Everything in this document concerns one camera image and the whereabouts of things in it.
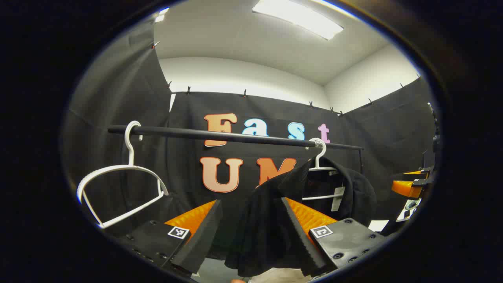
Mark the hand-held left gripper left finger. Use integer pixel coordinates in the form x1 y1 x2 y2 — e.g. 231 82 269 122
118 199 224 276

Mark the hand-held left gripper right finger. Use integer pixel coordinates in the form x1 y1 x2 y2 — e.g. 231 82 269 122
281 197 386 277

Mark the black knit garment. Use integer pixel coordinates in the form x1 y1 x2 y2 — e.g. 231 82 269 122
224 156 378 278

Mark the white plastic hanger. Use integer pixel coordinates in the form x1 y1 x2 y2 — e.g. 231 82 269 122
76 121 169 230
302 138 346 201

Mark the black backdrop cloth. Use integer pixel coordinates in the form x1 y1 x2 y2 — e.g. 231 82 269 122
62 22 439 240

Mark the row of backdrop clips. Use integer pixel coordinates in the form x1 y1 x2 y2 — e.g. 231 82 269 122
151 41 406 117

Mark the large ceiling light panel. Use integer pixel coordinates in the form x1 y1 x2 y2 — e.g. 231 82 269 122
251 0 345 40

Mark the black clothes rack rail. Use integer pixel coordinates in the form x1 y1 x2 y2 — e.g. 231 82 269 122
108 125 364 174

